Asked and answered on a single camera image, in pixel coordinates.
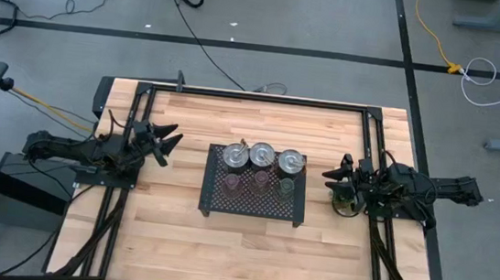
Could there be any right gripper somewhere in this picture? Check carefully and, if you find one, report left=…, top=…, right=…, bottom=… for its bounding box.
left=318, top=150, right=379, bottom=215

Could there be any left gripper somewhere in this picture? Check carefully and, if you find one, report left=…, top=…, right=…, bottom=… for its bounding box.
left=127, top=119, right=186, bottom=170

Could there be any silver streaked candle jar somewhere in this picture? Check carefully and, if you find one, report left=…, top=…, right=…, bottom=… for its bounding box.
left=221, top=138, right=252, bottom=171
left=247, top=140, right=278, bottom=171
left=275, top=146, right=309, bottom=179

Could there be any greenish ribbed glass candle holder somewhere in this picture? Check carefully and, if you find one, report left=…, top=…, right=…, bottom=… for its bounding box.
left=274, top=176, right=299, bottom=204

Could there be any pink ribbed glass candle holder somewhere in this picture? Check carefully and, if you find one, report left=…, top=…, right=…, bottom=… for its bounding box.
left=248, top=168, right=274, bottom=197
left=220, top=172, right=245, bottom=200

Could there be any black control box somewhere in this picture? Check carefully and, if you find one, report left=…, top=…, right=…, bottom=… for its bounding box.
left=90, top=73, right=117, bottom=121

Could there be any black perforated metal shelf riser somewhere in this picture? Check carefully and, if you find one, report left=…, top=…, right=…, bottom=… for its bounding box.
left=197, top=142, right=312, bottom=230

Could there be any long black floor cable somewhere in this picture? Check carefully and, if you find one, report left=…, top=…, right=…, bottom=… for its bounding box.
left=150, top=0, right=256, bottom=92

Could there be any black aluminium rig frame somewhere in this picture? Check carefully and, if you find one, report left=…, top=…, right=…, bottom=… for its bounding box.
left=43, top=72, right=468, bottom=280

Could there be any grey cable loop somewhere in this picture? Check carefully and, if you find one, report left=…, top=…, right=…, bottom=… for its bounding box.
left=252, top=80, right=289, bottom=98

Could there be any yellow and black cable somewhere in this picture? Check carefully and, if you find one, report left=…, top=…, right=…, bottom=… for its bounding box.
left=0, top=78, right=101, bottom=135

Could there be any yellow extension cord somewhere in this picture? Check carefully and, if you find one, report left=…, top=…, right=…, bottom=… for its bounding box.
left=408, top=0, right=472, bottom=77

